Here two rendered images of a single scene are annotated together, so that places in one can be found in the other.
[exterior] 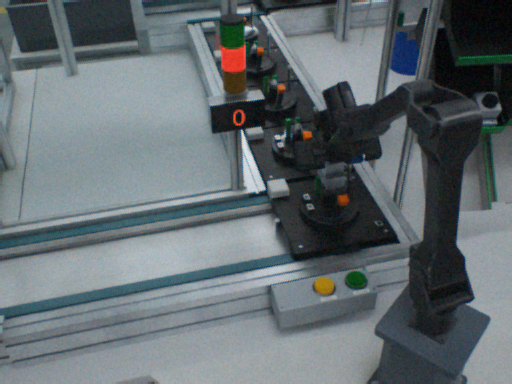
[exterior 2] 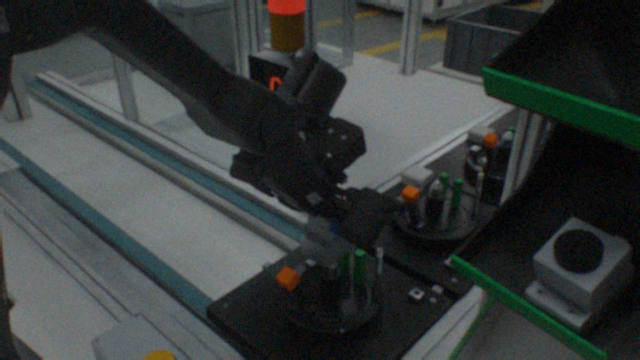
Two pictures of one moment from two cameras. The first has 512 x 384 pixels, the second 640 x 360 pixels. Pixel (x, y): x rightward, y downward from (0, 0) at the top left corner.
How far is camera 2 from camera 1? 0.99 m
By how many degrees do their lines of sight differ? 45
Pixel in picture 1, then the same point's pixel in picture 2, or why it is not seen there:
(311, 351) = not seen: outside the picture
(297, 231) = (256, 290)
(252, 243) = (237, 274)
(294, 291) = (135, 339)
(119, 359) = (33, 271)
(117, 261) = (144, 197)
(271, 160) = not seen: hidden behind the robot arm
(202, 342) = (77, 319)
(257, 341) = not seen: outside the picture
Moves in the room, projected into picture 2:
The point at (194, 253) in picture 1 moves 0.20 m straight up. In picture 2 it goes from (188, 238) to (171, 136)
